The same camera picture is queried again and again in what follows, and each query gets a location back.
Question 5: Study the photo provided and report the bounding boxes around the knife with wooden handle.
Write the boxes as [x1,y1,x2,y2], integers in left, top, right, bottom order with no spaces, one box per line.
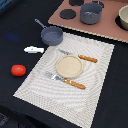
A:
[58,49,98,63]

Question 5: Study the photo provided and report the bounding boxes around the black stove burner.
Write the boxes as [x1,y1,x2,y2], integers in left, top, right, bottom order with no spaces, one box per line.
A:
[60,9,76,20]
[69,0,84,6]

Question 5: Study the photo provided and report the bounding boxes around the beige bowl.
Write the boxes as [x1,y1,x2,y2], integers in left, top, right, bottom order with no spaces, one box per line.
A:
[119,5,128,30]

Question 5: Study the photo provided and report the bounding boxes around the grey frying pan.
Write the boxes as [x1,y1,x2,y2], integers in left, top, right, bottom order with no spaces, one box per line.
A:
[35,19,63,46]

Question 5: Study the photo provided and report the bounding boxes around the round beige plate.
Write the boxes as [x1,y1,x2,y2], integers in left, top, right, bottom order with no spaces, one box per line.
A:
[56,55,83,78]

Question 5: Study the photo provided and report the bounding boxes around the brown stove top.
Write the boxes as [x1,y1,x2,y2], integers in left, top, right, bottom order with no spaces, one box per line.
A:
[48,0,128,43]

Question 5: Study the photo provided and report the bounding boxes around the black rear stove burner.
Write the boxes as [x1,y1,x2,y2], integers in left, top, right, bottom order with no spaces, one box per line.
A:
[69,0,84,6]

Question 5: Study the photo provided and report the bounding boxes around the woven beige placemat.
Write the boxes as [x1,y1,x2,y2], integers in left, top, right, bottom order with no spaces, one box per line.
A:
[14,32,114,128]

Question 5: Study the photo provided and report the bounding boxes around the fork with wooden handle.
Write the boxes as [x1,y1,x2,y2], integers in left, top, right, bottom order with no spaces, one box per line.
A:
[45,72,86,89]

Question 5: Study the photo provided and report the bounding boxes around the grey cooking pot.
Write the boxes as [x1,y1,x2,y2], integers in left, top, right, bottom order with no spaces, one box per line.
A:
[80,2,103,25]

